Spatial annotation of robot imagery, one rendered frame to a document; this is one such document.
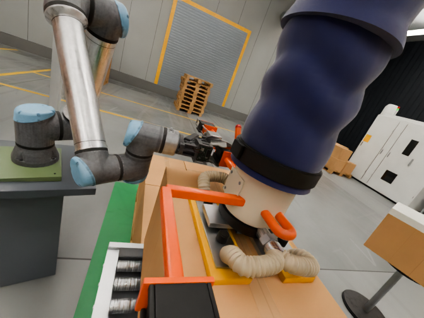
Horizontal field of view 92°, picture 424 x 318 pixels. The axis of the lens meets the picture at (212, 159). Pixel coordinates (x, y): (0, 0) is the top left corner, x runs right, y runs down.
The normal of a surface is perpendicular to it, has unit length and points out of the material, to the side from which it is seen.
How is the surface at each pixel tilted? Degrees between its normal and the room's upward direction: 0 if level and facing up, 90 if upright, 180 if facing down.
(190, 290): 1
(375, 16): 68
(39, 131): 92
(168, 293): 1
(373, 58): 78
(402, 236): 90
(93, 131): 50
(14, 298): 0
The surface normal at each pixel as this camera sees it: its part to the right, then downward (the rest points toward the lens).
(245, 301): 0.33, -0.88
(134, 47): 0.22, 0.43
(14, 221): 0.53, 0.47
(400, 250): -0.74, -0.02
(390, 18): 0.25, 0.02
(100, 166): 0.72, -0.20
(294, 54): -0.63, -0.32
